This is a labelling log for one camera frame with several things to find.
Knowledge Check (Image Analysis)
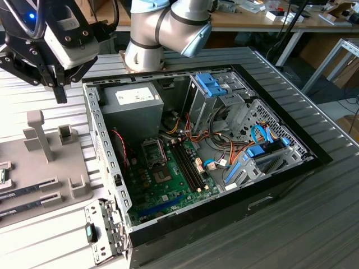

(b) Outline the red black twisted wire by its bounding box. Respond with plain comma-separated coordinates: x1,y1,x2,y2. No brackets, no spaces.
111,128,136,166

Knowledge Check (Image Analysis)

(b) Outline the flat cardboard box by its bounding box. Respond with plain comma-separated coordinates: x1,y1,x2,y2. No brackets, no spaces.
335,114,359,138

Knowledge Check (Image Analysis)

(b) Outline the small white box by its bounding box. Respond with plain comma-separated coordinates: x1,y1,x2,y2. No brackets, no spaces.
265,10,284,22

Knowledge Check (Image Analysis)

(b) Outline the black slanted pole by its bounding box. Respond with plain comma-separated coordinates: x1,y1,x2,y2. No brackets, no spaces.
265,0,309,67

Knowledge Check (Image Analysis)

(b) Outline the green motherboard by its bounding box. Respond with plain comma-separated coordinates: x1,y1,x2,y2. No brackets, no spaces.
127,137,222,226

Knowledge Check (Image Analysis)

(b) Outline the white flat strip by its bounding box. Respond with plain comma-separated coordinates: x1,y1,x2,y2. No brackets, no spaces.
318,13,337,26

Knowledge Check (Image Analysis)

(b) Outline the black PC case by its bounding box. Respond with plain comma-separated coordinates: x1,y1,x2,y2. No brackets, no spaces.
81,63,334,269

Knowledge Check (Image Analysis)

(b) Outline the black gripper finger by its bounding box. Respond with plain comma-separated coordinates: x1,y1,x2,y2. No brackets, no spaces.
60,55,99,104
0,51,62,104

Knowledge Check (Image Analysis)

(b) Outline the perforated metal disk bay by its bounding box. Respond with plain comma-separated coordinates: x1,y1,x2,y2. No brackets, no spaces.
232,98,316,166

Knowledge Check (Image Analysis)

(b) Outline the black teal release latch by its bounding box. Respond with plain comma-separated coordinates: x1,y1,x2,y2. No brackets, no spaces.
85,222,99,244

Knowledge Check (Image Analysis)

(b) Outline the black RAM slot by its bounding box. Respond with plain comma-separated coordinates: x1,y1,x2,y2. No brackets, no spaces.
176,141,206,191
169,143,199,193
179,140,210,189
172,142,202,192

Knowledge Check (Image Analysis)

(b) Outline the light blue data wire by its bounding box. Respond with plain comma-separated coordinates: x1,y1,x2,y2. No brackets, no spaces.
203,158,228,171

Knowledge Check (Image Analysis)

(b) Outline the blue plastic rail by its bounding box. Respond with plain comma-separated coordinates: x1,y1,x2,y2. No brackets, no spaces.
223,161,242,183

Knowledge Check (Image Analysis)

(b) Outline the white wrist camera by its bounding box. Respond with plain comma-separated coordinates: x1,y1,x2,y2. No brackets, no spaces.
44,4,100,70

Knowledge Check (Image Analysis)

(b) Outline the large cardboard box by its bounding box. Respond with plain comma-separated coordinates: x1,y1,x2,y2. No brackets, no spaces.
325,54,359,89

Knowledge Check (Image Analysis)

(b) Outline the black disk drive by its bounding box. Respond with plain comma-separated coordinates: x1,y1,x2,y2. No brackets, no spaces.
262,139,284,154

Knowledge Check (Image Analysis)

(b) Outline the CPU socket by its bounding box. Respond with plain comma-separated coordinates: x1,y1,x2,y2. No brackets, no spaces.
151,166,172,184

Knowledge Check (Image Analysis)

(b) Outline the blue expansion slot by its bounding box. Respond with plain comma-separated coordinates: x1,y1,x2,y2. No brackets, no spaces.
137,194,186,218

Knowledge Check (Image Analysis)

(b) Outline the grey power supply unit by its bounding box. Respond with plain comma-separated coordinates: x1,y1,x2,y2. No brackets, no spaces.
99,81,165,141

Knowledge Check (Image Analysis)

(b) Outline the yellow orange wire bundle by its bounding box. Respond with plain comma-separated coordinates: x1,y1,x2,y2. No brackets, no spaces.
165,116,183,136

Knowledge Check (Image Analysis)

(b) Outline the open cardboard box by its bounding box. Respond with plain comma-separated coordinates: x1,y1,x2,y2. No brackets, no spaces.
326,1,355,17

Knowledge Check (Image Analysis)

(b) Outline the blue disk carrier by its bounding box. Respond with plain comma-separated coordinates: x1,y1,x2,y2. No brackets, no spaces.
246,145,266,158

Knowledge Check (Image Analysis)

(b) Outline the wooden workbench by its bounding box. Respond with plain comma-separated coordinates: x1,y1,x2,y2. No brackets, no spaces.
75,0,359,67

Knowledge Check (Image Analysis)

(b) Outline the grey parts rack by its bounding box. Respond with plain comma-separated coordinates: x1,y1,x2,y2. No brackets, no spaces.
0,109,95,228

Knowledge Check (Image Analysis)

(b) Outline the metal socket cover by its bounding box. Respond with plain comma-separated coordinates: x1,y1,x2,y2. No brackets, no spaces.
140,138,167,168

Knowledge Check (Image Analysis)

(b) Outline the clear plastic bag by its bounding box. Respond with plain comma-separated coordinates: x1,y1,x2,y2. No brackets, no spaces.
238,0,266,14

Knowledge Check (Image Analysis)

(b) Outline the grey metal drive cage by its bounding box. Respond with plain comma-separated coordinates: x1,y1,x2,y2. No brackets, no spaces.
183,71,255,132

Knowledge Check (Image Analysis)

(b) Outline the white round object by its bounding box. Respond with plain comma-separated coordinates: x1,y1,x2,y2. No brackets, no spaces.
282,12,305,24

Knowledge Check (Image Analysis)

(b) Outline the aluminium profile frame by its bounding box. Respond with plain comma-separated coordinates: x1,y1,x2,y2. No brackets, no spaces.
301,38,359,95

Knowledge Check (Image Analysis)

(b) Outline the grey metal disk bay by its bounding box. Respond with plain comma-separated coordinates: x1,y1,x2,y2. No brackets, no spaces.
221,144,315,193

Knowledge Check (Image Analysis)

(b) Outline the metal device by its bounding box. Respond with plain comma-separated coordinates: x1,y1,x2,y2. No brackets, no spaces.
217,0,238,13

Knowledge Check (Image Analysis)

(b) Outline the blue plastic drive latch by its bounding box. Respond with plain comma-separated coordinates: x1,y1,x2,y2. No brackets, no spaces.
196,73,228,98

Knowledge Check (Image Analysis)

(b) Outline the dark RAM stick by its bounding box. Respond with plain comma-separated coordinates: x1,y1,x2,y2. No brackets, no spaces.
0,183,42,200
0,200,43,219

